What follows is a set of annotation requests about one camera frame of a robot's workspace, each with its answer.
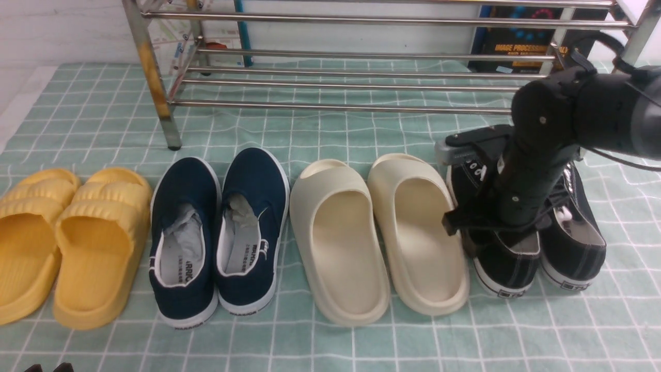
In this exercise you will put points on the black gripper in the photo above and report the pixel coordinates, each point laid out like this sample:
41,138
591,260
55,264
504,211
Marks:
520,166

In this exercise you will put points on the black canvas sneaker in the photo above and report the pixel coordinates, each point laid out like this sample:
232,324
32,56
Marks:
505,262
573,248

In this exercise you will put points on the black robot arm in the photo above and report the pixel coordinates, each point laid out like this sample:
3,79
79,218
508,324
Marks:
553,119

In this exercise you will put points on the metal shoe rack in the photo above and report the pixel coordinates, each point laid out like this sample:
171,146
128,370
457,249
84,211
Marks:
591,16

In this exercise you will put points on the dark image processing book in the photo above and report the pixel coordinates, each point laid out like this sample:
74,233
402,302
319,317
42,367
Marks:
513,41

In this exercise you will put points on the right cream slide sandal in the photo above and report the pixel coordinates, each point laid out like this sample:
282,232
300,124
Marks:
426,264

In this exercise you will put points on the cream slide sandal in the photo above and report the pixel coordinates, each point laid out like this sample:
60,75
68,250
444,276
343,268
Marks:
331,214
426,264

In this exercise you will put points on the left cream slide sandal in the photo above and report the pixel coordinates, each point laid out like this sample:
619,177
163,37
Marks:
331,214

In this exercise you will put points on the right navy slip-on shoe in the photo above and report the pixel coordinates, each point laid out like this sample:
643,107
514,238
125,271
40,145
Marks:
252,217

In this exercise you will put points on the navy slip-on shoe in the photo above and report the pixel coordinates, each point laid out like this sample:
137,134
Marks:
183,210
252,217

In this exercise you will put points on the teal vertical pole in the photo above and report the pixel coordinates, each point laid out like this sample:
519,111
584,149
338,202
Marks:
243,35

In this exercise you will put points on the map poster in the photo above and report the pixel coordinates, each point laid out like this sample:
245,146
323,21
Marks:
172,38

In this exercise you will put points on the left navy slip-on shoe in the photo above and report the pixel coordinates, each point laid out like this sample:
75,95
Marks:
183,210

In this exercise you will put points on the right yellow slide sandal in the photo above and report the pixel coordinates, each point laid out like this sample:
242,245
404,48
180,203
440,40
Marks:
101,235

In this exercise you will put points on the yellow slide sandal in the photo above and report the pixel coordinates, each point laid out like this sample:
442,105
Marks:
101,235
30,257

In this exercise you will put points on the green checked cloth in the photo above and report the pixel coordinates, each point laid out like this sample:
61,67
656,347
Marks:
85,117

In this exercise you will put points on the left yellow slide sandal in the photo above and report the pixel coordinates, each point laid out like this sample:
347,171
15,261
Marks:
30,257

